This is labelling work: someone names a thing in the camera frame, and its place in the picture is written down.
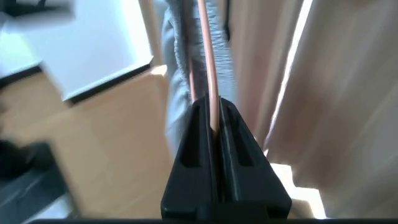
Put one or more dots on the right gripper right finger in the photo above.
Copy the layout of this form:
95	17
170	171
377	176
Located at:
255	186

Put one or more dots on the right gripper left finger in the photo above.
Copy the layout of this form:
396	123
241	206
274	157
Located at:
192	186

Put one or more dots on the pale grey shorts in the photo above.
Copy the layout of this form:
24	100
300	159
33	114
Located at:
174	93

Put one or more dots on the pink clothes hanger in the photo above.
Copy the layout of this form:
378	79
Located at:
208	56

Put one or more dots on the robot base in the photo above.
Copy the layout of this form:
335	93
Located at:
25	193

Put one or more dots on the beige curtain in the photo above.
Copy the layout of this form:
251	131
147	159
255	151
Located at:
342	93

